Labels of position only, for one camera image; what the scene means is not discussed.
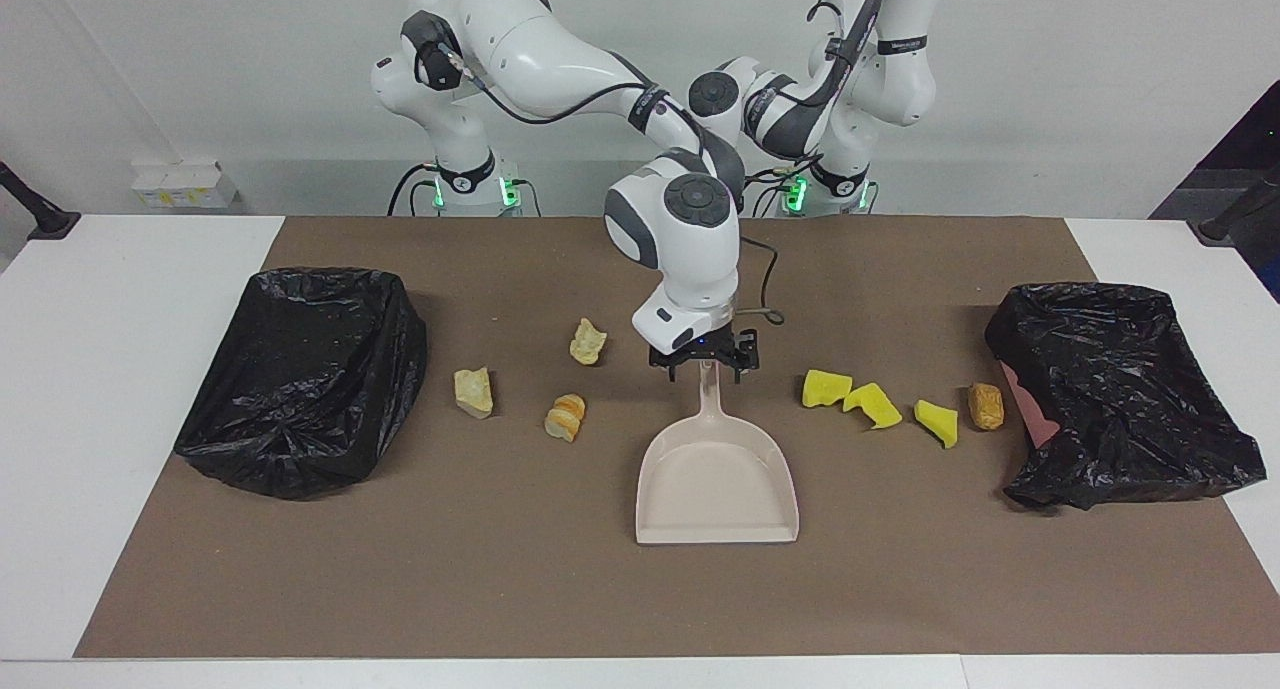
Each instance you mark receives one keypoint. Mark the brown toy bread roll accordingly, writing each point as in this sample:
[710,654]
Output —
[986,407]

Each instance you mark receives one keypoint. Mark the white power strip box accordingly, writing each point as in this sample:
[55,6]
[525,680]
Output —
[185,189]

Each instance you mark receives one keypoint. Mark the large brown table mat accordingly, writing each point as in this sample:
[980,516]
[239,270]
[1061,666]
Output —
[500,569]

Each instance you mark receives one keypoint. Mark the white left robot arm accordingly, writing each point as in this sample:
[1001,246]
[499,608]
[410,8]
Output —
[900,69]

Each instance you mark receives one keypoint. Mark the right black trash bag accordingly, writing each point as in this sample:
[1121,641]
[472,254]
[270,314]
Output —
[300,409]

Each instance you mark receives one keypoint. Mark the orange striped toy croissant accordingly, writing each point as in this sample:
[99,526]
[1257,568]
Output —
[566,419]

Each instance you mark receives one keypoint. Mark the black bag over pink bin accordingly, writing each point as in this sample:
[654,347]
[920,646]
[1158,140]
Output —
[1120,389]

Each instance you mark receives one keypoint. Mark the beige plastic dustpan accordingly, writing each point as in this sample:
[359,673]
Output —
[715,469]

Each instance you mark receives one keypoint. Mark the pale beige foam chunk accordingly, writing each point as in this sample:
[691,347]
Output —
[588,343]
[474,393]

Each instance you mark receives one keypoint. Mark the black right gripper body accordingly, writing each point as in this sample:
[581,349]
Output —
[745,347]

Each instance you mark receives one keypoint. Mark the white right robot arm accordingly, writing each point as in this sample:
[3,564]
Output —
[560,59]

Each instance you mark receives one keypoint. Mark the yellow sponge piece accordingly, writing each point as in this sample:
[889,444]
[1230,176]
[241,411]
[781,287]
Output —
[937,424]
[872,404]
[826,388]

